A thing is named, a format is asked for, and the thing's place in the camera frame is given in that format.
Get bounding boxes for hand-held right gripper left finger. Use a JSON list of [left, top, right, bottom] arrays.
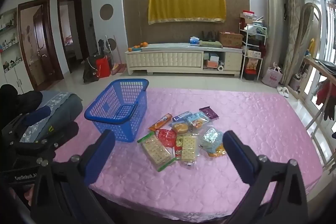
[[30, 130, 116, 224]]

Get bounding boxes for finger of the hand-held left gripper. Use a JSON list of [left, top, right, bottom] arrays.
[[0, 106, 51, 146], [13, 122, 79, 161]]

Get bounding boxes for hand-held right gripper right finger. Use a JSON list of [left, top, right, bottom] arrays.
[[223, 130, 309, 224]]

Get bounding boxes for yellow snack packet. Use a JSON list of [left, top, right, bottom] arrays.
[[209, 147, 227, 157]]

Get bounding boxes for light blue snack packet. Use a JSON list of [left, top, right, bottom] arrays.
[[199, 127, 223, 153]]

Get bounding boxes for blue plastic basket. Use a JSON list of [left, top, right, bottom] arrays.
[[84, 79, 150, 143]]

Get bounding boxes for red-edged cracker packet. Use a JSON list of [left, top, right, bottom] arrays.
[[175, 135, 198, 167]]

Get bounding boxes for dark purple snack packet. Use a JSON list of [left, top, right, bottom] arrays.
[[199, 106, 219, 119]]

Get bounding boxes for cartoon bun packet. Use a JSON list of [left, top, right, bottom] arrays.
[[169, 120, 191, 135], [188, 112, 210, 130]]

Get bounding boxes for green-edged cracker packet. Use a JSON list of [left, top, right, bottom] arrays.
[[137, 132, 177, 172]]

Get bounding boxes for blue purple snack packet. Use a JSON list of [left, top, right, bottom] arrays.
[[173, 111, 191, 122]]

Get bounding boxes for red snack packet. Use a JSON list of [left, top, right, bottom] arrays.
[[157, 129, 177, 147]]

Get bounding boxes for orange long biscuit packet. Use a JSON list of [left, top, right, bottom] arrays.
[[149, 113, 172, 131]]

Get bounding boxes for grey patterned cushion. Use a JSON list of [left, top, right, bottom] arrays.
[[20, 90, 83, 143]]

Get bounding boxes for white shelf cabinet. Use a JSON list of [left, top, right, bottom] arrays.
[[0, 9, 34, 94]]

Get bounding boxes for black bag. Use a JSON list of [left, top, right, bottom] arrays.
[[83, 56, 99, 83]]

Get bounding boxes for brown wooden door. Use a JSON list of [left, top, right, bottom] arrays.
[[18, 0, 63, 90]]

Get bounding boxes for red bucket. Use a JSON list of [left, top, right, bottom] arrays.
[[96, 55, 111, 78]]

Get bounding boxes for pink shopping bag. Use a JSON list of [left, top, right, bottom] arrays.
[[262, 67, 282, 86]]

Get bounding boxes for broom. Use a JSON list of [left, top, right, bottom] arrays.
[[105, 35, 126, 75]]

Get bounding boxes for white metal rack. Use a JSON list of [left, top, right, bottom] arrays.
[[239, 13, 268, 81]]

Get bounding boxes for red hanging clothes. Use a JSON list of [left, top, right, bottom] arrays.
[[316, 80, 336, 121]]

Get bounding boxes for green cushion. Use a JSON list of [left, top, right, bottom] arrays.
[[199, 40, 222, 48]]

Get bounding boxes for brown cardboard box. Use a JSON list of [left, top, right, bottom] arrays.
[[219, 32, 243, 48]]

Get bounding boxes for cream TV cabinet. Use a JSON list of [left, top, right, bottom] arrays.
[[125, 43, 243, 77]]

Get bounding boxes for dark bottles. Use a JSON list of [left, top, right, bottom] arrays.
[[202, 31, 219, 41]]

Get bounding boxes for tower air conditioner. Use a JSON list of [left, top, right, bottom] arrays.
[[261, 0, 286, 75]]

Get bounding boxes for yellow cover cloth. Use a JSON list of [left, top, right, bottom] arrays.
[[148, 0, 226, 25]]

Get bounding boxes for brown door frame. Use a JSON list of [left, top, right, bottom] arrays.
[[57, 0, 90, 73]]

